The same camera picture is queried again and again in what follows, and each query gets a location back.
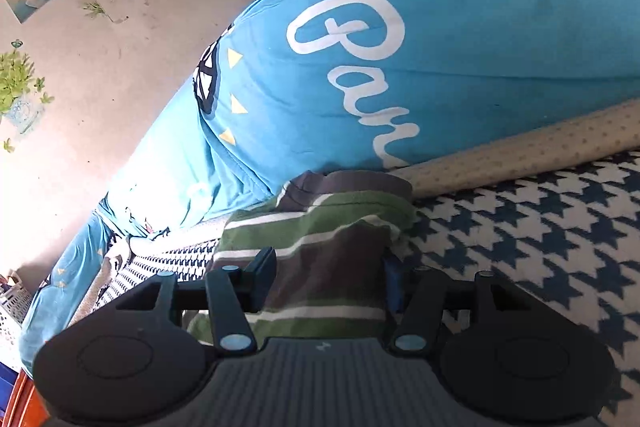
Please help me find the houndstooth sofa seat cover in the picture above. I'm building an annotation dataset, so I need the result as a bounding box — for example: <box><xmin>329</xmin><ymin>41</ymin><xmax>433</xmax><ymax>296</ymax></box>
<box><xmin>65</xmin><ymin>99</ymin><xmax>640</xmax><ymax>427</ymax></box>

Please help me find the brown wooden cabinet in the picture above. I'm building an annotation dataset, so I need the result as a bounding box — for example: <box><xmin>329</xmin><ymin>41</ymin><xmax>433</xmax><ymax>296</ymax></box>
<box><xmin>0</xmin><ymin>369</ymin><xmax>48</xmax><ymax>427</ymax></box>

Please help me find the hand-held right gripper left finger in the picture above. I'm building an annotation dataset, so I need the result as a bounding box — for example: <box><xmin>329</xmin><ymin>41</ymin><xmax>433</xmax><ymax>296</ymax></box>
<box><xmin>116</xmin><ymin>247</ymin><xmax>278</xmax><ymax>354</ymax></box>

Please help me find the blue back cushion, star print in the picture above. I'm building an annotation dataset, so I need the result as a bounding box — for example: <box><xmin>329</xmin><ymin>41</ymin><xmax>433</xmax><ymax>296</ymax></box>
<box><xmin>95</xmin><ymin>77</ymin><xmax>288</xmax><ymax>238</ymax></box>

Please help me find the blue back cushion, script print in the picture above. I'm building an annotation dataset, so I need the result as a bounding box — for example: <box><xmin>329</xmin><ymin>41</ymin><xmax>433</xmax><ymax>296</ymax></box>
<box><xmin>192</xmin><ymin>0</ymin><xmax>640</xmax><ymax>200</ymax></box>

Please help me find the green plant wall sticker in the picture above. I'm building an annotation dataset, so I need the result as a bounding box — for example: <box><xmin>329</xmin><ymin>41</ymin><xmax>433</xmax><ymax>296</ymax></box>
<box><xmin>0</xmin><ymin>39</ymin><xmax>54</xmax><ymax>152</ymax></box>

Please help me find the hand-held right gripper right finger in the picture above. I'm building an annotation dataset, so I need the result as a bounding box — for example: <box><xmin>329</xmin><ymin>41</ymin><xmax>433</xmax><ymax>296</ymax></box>
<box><xmin>384</xmin><ymin>257</ymin><xmax>531</xmax><ymax>354</ymax></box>

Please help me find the white perforated laundry basket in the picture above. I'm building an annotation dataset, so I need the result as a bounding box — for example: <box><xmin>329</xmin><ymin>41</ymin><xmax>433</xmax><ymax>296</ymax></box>
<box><xmin>0</xmin><ymin>272</ymin><xmax>40</xmax><ymax>360</ymax></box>

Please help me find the green brown striped shirt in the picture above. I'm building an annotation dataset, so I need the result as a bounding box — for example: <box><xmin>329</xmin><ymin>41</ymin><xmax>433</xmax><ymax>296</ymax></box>
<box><xmin>187</xmin><ymin>170</ymin><xmax>418</xmax><ymax>345</ymax></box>

